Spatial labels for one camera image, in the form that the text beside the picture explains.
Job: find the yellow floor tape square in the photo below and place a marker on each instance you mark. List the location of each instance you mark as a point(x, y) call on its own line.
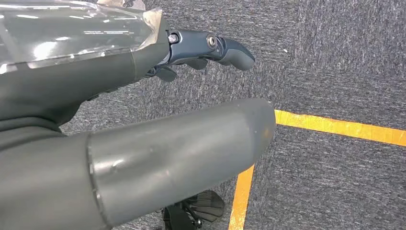
point(333, 125)

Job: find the black ribbed foot plate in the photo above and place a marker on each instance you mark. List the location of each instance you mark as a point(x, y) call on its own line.
point(203, 206)

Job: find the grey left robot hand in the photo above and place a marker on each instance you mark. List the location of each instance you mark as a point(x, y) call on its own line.
point(177, 149)

